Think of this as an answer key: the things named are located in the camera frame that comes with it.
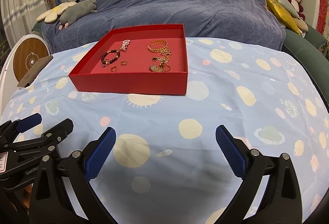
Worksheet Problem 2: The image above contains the gold yellow pillow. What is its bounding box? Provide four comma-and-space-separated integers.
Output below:
266, 0, 302, 36

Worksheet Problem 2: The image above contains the blue-grey sofa cover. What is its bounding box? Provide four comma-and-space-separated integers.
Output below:
41, 0, 285, 53

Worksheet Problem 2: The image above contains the black bead gold bracelet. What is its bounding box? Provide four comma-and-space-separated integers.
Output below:
100, 50, 121, 68

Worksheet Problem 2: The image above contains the cream flower cushion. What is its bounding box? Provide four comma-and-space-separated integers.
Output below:
36, 2, 76, 23

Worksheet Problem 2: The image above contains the white sheer curtain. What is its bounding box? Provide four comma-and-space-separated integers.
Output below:
1, 0, 48, 48

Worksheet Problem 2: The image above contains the gold chunky chain pile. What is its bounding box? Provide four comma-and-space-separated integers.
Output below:
159, 48, 172, 72

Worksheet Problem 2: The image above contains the gold c-shaped earring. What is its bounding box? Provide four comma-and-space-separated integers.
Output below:
110, 66, 118, 72

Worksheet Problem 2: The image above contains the silver hoop earring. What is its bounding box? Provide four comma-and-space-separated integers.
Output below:
120, 60, 128, 66

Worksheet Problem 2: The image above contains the silver pink crystal brooch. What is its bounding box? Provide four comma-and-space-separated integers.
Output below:
120, 40, 131, 52

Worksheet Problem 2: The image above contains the silver grey pillow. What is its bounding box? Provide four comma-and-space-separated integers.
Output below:
276, 0, 299, 19

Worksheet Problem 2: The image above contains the red monkey plush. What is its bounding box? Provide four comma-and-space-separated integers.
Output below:
284, 0, 309, 37

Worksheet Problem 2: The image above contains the grey plush toy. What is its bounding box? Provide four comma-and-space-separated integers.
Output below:
59, 0, 96, 30

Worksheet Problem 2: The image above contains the gold wristwatch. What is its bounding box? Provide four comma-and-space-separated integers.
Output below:
149, 65, 164, 72

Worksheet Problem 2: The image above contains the green sofa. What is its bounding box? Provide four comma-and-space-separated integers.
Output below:
251, 0, 329, 91

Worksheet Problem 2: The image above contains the round wooden white appliance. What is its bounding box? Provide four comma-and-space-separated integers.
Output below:
1, 34, 50, 113

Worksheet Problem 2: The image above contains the light blue patterned tablecloth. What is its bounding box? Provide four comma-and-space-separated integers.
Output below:
1, 38, 328, 223

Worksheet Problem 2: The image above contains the red shallow jewelry box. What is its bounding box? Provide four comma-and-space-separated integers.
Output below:
69, 24, 188, 95

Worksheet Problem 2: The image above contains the gold bangle bracelet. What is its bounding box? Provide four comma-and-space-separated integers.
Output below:
147, 39, 170, 54

